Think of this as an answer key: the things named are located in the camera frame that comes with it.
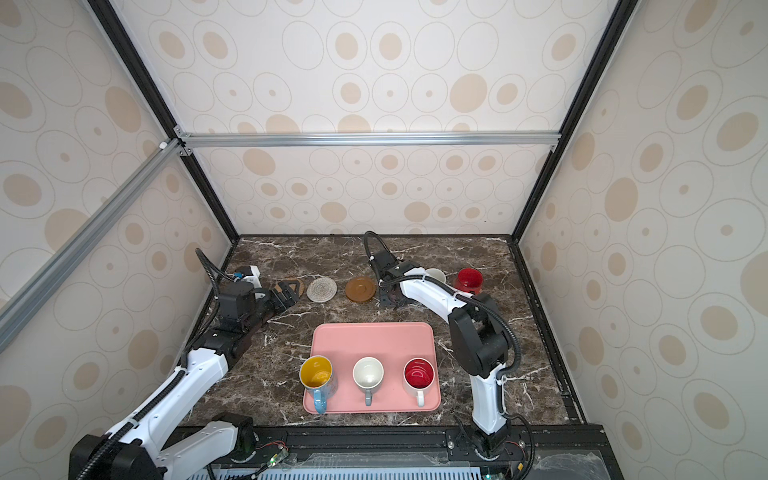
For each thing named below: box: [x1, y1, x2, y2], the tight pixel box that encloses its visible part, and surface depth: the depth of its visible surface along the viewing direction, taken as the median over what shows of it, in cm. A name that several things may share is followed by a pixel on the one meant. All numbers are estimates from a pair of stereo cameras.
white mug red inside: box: [403, 357, 436, 408], surface depth 81 cm
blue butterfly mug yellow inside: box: [299, 355, 338, 415], surface depth 78 cm
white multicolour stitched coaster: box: [306, 277, 338, 303], surface depth 105 cm
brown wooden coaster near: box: [345, 276, 377, 303], surface depth 105 cm
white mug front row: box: [352, 356, 385, 407], surface depth 79 cm
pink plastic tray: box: [304, 322, 441, 414], surface depth 91 cm
